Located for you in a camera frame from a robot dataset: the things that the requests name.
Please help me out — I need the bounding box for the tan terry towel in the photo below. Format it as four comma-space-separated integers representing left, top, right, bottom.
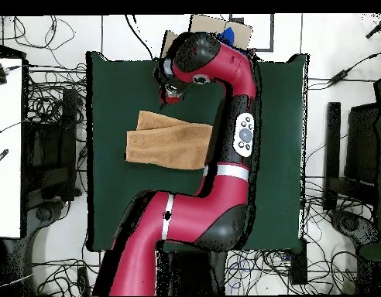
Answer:
125, 110, 215, 171

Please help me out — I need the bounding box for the dark green table cloth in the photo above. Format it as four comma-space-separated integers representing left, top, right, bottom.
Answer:
85, 50, 310, 252

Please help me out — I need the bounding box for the open cardboard box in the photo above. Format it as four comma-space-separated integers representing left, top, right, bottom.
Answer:
160, 14, 257, 62

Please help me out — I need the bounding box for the blue garment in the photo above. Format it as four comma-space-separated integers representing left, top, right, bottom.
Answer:
218, 26, 250, 56

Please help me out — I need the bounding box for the black equipment rack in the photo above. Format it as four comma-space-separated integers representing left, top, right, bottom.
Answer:
24, 87, 81, 202

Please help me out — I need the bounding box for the black upright stand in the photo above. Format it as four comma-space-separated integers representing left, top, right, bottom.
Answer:
322, 101, 342, 211

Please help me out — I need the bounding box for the white desk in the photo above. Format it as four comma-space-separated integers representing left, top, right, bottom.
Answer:
0, 56, 24, 239

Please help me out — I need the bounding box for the black round floor foot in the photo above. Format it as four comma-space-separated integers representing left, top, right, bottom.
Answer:
34, 204, 57, 223

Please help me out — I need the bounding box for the black power strip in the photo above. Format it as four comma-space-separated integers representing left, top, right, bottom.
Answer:
77, 266, 91, 297

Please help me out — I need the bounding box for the small black box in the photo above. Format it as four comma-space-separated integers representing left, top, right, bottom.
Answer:
290, 237, 308, 285

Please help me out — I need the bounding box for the dark grey chair base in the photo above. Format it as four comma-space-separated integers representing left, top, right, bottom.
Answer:
329, 210, 380, 248

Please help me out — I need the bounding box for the thick black cable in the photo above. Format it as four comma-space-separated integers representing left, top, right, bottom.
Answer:
124, 14, 155, 61

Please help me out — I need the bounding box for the black power adapter with cable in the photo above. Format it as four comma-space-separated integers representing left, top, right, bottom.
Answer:
307, 46, 381, 92

